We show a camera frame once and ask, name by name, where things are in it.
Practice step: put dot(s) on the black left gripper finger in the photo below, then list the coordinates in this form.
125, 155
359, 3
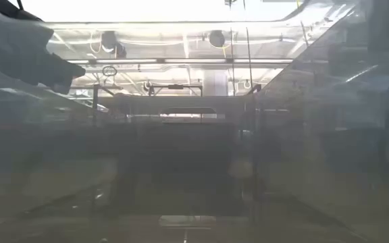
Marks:
56, 76

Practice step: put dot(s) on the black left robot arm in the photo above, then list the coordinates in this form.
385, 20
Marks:
12, 8

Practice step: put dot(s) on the black frame wooden table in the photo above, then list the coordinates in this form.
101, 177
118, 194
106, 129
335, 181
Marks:
95, 108

